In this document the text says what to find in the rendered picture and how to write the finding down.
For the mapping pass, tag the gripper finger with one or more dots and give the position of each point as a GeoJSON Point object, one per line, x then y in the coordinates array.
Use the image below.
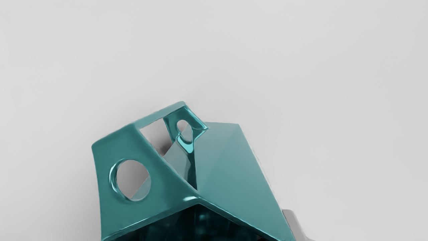
{"type": "Point", "coordinates": [297, 228]}

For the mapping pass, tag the teal faceted mug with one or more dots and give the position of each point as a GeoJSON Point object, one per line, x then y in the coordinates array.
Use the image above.
{"type": "Point", "coordinates": [227, 174]}

